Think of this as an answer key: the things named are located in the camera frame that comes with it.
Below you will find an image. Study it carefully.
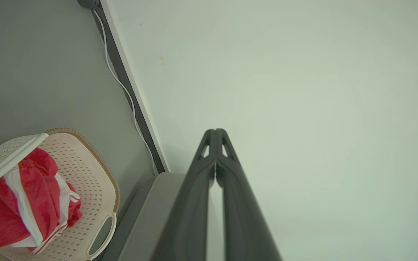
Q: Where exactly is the red and white garment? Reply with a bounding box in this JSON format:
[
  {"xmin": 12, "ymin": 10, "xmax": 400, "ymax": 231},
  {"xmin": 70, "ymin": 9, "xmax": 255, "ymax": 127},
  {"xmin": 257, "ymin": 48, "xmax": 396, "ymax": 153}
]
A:
[{"xmin": 0, "ymin": 148, "xmax": 83, "ymax": 253}]

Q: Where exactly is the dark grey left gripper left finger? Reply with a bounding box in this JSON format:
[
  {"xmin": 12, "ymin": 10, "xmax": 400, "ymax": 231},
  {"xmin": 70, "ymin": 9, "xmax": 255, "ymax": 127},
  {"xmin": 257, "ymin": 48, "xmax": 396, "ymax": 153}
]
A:
[{"xmin": 150, "ymin": 129, "xmax": 217, "ymax": 261}]

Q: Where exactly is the cream perforated laundry basket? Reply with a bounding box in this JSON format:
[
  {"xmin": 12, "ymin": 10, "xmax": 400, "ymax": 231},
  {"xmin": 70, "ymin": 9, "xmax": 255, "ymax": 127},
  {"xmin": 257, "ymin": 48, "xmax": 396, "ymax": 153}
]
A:
[{"xmin": 0, "ymin": 128, "xmax": 120, "ymax": 261}]

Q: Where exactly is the dark grey round foot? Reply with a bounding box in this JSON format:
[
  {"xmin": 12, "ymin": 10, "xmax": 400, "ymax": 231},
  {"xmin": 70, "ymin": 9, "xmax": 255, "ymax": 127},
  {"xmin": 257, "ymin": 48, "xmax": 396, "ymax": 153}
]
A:
[{"xmin": 77, "ymin": 0, "xmax": 101, "ymax": 10}]

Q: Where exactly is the white cable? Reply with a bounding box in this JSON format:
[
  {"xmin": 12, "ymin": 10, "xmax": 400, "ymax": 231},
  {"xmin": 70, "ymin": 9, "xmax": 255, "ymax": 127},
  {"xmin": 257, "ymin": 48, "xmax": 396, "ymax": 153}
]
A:
[{"xmin": 93, "ymin": 10, "xmax": 158, "ymax": 175}]

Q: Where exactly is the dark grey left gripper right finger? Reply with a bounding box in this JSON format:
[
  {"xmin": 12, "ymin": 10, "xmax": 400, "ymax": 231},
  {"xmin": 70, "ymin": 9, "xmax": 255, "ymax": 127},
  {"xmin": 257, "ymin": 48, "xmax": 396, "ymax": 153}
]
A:
[{"xmin": 214, "ymin": 128, "xmax": 283, "ymax": 261}]

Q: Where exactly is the dark grey baseboard strip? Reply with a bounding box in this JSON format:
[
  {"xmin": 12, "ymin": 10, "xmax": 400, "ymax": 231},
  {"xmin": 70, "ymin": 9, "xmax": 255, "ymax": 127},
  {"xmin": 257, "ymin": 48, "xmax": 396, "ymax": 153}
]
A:
[{"xmin": 91, "ymin": 2, "xmax": 168, "ymax": 173}]

